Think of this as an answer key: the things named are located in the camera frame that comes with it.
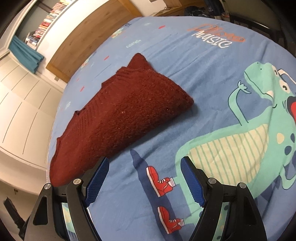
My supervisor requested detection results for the dark red knitted sweater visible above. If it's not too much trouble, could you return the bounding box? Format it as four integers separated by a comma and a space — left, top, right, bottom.
49, 53, 194, 187

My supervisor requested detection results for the blue dinosaur print bedsheet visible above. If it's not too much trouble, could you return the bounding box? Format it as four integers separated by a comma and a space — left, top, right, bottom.
48, 16, 295, 240

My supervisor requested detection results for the white wardrobe with louvres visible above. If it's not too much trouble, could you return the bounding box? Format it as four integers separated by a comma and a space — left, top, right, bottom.
1, 56, 62, 169

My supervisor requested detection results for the teal curtain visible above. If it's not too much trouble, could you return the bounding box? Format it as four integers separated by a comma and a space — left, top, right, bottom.
9, 36, 44, 74

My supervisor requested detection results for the row of books on shelf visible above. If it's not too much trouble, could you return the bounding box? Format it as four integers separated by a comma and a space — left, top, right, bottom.
25, 0, 75, 49

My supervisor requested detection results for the wooden headboard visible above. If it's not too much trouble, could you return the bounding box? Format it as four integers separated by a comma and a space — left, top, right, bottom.
46, 0, 142, 83

